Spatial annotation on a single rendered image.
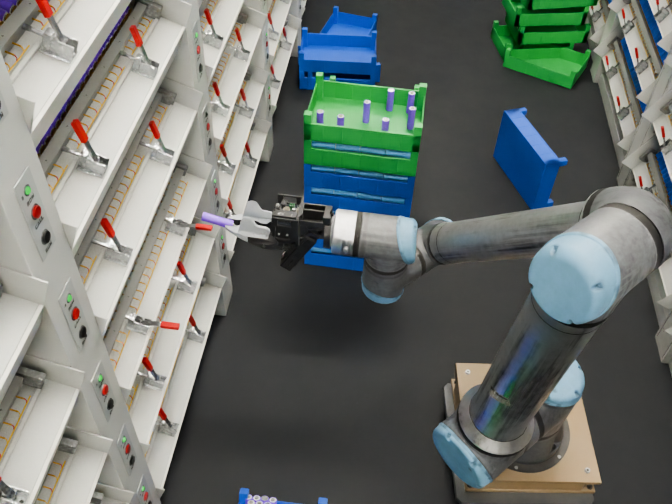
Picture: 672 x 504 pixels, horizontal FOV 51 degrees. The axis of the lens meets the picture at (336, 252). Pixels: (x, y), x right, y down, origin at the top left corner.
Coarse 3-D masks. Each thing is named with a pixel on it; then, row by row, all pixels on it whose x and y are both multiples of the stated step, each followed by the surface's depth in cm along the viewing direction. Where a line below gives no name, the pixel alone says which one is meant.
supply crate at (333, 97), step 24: (312, 96) 188; (336, 96) 196; (360, 96) 195; (384, 96) 194; (312, 120) 181; (336, 120) 190; (360, 120) 190; (360, 144) 182; (384, 144) 181; (408, 144) 180
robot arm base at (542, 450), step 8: (560, 432) 161; (544, 440) 158; (552, 440) 159; (560, 440) 163; (536, 448) 159; (544, 448) 159; (552, 448) 163; (520, 456) 160; (528, 456) 160; (536, 456) 160; (544, 456) 161
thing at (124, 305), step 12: (180, 180) 161; (168, 192) 156; (168, 204) 154; (156, 216) 151; (156, 228) 149; (144, 252) 144; (144, 264) 142; (132, 276) 139; (132, 288) 137; (120, 312) 133; (120, 324) 132; (108, 336) 129; (108, 348) 128
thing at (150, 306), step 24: (192, 168) 164; (192, 192) 162; (192, 216) 158; (144, 240) 148; (168, 240) 151; (168, 264) 147; (144, 288) 141; (144, 312) 138; (144, 336) 135; (120, 360) 130; (120, 384) 127
